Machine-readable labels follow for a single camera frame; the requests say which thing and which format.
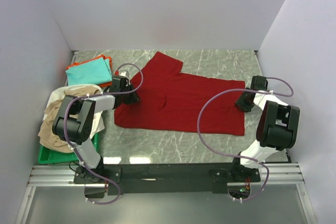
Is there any red t shirt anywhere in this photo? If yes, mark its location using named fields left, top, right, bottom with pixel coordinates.
left=114, top=52, right=245, bottom=136

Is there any folded teal t shirt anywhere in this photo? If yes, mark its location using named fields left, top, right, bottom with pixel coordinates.
left=65, top=55, right=113, bottom=86

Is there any beige t shirt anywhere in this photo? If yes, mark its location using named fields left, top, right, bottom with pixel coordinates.
left=38, top=87, right=102, bottom=154

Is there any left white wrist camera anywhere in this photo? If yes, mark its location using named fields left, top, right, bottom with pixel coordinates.
left=114, top=70, right=130, bottom=78

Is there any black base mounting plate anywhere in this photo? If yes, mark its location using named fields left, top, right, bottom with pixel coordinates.
left=73, top=163, right=262, bottom=196

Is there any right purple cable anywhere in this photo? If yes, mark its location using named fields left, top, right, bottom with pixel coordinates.
left=196, top=77, right=294, bottom=203

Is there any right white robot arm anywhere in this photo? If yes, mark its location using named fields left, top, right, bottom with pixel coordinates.
left=234, top=76, right=300, bottom=169

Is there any folded orange t shirt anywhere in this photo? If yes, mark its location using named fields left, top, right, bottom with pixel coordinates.
left=67, top=54, right=114, bottom=88

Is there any green plastic tray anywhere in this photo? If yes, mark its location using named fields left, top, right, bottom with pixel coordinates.
left=37, top=134, right=100, bottom=165

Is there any white t shirt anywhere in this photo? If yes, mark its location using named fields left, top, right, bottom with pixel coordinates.
left=47, top=84, right=104, bottom=137

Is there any aluminium rail frame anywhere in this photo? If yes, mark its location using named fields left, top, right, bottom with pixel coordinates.
left=27, top=163, right=305, bottom=187

